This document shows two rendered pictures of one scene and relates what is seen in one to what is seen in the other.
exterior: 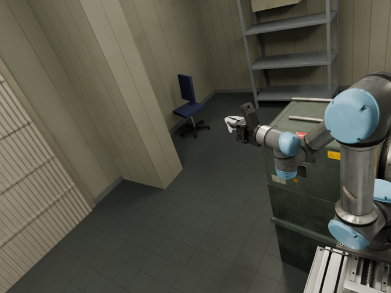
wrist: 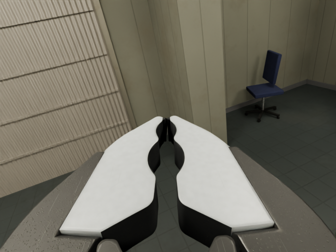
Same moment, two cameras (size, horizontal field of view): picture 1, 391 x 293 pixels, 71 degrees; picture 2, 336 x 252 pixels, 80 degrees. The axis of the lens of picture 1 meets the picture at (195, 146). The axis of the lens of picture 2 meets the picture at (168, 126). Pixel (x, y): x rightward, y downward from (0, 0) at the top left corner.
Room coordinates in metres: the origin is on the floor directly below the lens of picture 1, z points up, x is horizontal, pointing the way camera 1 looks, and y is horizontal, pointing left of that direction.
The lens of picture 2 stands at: (0.96, -0.23, 1.64)
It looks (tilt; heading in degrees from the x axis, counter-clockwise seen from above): 29 degrees down; 31
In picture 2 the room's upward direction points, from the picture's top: 12 degrees counter-clockwise
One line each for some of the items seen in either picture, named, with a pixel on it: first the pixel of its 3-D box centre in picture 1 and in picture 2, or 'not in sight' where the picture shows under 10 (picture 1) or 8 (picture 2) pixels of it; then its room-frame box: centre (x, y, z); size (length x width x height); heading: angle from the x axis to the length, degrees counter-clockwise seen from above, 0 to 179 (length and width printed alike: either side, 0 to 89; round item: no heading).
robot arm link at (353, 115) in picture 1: (358, 175); not in sight; (0.55, -0.41, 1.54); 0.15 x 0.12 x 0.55; 116
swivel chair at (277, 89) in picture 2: (188, 106); (264, 87); (4.05, -0.10, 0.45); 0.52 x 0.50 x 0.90; 136
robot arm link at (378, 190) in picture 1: (376, 201); not in sight; (0.61, -0.53, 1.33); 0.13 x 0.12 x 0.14; 116
